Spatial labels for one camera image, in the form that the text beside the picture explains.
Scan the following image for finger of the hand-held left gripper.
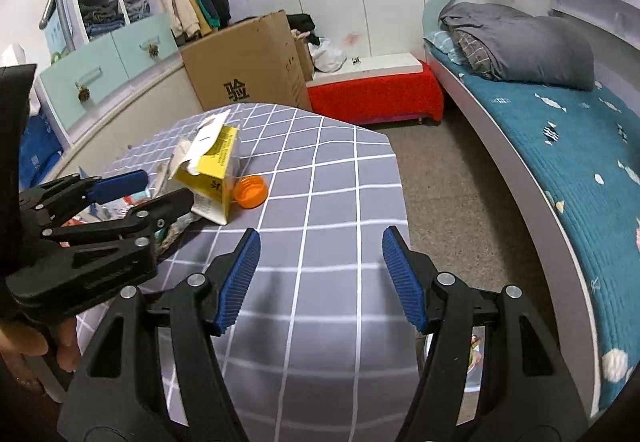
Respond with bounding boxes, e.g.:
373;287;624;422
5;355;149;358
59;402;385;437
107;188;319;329
19;169;150;224
42;187;195;245

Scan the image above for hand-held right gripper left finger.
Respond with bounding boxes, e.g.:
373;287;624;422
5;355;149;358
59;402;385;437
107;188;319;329
59;228;262;442

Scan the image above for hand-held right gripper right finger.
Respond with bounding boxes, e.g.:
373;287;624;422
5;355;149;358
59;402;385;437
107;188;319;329
382;225;591;442

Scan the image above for silver wrapper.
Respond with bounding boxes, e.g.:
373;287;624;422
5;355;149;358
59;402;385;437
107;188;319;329
155;214;201;257

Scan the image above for yellow carton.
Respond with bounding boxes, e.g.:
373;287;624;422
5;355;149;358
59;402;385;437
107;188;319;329
170;109;241;225

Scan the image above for orange bottle cap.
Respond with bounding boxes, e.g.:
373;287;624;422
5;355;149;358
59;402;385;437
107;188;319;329
232;175;268;209

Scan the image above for light blue plastic bin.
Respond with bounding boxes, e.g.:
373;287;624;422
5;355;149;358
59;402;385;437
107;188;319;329
465;326;486;392

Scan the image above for person's left hand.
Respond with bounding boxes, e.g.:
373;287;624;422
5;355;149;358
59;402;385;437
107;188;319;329
0;314;82;389

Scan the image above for blue bag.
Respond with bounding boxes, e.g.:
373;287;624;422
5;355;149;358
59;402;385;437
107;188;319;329
20;114;63;190

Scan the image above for grey checked tablecloth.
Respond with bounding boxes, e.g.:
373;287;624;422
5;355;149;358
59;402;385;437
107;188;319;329
75;102;422;442

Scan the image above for turquoise drawer cabinet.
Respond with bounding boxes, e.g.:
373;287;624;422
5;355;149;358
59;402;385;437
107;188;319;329
40;12;180;130

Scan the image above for folded jeans stack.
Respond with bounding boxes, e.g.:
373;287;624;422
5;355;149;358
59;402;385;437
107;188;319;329
82;0;151;35

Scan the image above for large cardboard box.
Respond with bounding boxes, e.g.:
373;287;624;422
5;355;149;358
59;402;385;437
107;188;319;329
180;9;313;113

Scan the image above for red bench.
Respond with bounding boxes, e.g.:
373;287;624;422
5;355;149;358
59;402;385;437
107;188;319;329
306;62;445;125

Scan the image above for teal quilted mattress cover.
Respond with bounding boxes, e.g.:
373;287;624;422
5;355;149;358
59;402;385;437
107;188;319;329
425;34;640;398

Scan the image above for white board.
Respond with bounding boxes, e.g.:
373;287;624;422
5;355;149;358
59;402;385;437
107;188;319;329
305;53;423;83

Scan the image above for white plastic bag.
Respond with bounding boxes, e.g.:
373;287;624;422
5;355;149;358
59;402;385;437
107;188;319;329
310;37;347;73

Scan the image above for blue checked pillow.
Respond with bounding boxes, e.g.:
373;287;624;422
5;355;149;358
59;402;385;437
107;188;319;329
425;29;466;65

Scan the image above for black clothes pile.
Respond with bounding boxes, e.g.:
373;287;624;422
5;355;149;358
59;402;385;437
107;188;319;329
289;13;321;45

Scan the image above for grey duvet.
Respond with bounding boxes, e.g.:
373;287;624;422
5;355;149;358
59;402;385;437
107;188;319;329
439;2;596;92

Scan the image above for pale green bunk bed frame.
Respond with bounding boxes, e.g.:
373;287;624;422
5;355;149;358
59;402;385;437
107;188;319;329
422;0;640;413

